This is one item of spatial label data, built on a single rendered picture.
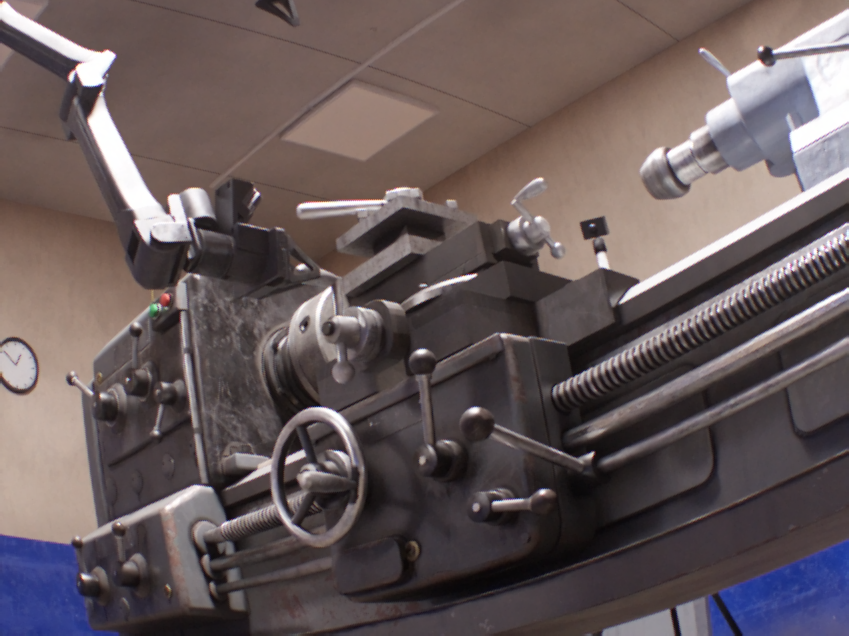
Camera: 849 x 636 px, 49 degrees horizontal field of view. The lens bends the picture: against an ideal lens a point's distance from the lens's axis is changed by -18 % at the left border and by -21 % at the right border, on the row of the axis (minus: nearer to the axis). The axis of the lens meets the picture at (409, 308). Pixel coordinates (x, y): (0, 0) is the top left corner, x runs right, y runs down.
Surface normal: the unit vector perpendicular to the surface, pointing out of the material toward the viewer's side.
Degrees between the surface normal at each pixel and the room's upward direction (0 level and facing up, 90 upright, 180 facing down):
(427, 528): 90
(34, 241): 90
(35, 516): 90
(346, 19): 180
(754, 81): 86
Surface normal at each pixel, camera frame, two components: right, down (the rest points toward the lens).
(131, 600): -0.73, -0.15
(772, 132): -0.40, 0.54
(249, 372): 0.67, -0.38
